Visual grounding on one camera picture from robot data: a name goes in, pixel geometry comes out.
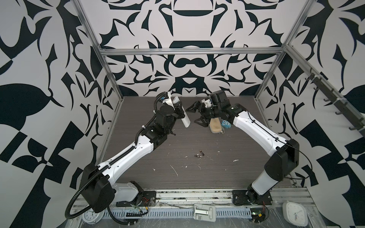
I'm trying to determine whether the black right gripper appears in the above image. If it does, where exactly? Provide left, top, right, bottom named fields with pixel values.
left=186, top=101, right=222, bottom=126

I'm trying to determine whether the white remote control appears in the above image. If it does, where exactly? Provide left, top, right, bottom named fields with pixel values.
left=173, top=97, right=191, bottom=128

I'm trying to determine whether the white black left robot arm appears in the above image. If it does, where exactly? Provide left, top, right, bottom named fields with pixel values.
left=72, top=95, right=190, bottom=213

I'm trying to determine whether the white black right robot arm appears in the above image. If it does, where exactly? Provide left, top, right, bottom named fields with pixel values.
left=187, top=90, right=299, bottom=206

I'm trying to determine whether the beige oblong sponge block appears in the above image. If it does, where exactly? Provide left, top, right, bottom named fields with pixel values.
left=209, top=118, right=223, bottom=134

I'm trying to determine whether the blue toy figure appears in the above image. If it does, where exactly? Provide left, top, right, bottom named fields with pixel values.
left=221, top=120, right=232, bottom=129

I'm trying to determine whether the small circuit board green LED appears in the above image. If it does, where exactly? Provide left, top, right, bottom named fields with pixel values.
left=250, top=208, right=270, bottom=224

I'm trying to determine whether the square white clock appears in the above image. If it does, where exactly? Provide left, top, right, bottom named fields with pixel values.
left=282, top=201, right=309, bottom=227

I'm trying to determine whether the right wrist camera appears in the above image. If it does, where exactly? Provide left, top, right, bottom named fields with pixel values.
left=201, top=97, right=213, bottom=109

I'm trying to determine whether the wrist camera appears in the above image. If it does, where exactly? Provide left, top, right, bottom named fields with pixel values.
left=201, top=97, right=213, bottom=109
left=159, top=92, right=174, bottom=107

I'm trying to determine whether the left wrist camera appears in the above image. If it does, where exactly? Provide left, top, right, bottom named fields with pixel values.
left=159, top=92, right=174, bottom=107

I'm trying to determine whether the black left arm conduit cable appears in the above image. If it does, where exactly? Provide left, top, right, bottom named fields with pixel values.
left=64, top=92, right=167, bottom=220

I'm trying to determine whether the white slotted cable duct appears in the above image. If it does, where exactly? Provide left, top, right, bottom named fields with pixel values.
left=111, top=208, right=252, bottom=219

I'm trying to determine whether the white bracket plate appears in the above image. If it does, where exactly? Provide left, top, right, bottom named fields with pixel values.
left=193, top=204, right=216, bottom=222

